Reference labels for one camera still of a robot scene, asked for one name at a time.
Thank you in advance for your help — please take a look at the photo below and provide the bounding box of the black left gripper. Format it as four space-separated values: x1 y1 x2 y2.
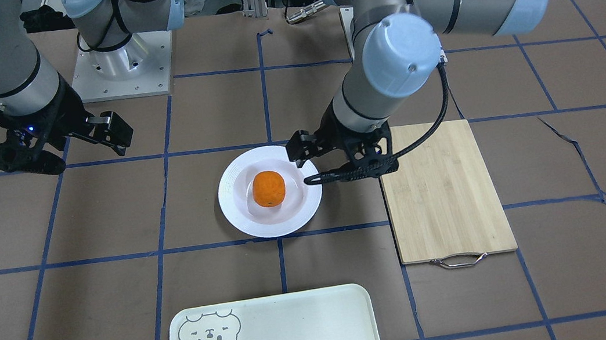
319 103 399 178

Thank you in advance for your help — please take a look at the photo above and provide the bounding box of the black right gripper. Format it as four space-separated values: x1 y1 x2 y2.
0 83 91 173

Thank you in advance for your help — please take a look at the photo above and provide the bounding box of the orange fruit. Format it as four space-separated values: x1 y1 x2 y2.
252 171 286 208

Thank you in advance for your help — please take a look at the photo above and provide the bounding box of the white ribbed plate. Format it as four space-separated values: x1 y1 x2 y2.
218 146 322 238

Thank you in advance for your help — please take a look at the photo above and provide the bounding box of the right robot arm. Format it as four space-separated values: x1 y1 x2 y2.
0 0 185 176

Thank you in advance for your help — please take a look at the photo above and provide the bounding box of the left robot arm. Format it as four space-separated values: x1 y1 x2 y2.
0 0 548 186

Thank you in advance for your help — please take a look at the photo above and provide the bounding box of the bamboo cutting board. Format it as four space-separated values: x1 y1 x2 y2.
380 119 518 269

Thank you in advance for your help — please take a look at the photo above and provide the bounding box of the black bag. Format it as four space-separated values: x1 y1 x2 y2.
19 5 75 34

